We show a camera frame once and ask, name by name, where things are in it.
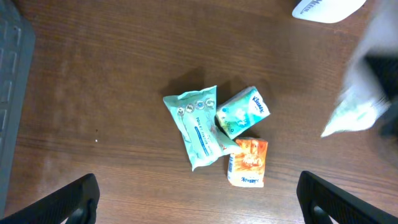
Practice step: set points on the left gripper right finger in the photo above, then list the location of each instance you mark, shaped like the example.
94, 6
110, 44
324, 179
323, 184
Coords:
323, 202

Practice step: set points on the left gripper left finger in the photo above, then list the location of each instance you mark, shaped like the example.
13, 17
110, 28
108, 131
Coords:
74, 203

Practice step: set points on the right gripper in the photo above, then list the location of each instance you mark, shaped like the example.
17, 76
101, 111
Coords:
384, 68

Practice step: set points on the white tube with tan cap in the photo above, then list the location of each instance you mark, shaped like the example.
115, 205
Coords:
362, 101

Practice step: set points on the orange Kleenex tissue pack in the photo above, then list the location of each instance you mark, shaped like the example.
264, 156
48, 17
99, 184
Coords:
247, 166

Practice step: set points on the teal Kleenex tissue pack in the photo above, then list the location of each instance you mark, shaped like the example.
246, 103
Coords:
242, 111

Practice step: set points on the mint toilet wipes pack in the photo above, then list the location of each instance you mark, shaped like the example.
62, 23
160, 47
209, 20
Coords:
194, 114

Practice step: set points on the white barcode scanner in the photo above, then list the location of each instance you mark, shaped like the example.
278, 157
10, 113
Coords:
326, 11

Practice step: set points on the grey plastic mesh basket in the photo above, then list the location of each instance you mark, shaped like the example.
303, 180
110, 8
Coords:
17, 48

